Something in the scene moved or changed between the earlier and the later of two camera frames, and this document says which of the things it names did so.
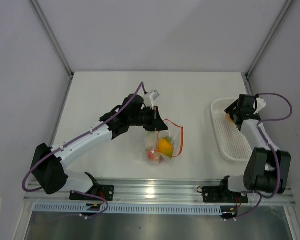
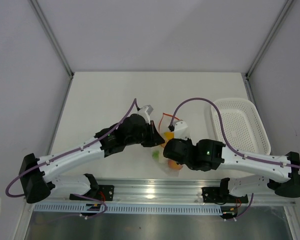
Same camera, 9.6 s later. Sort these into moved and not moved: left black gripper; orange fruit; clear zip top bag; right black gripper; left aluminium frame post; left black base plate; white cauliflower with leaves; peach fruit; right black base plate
Moved: orange fruit; peach fruit; right black gripper; white cauliflower with leaves; left black gripper; clear zip top bag
Not moved: right black base plate; left black base plate; left aluminium frame post
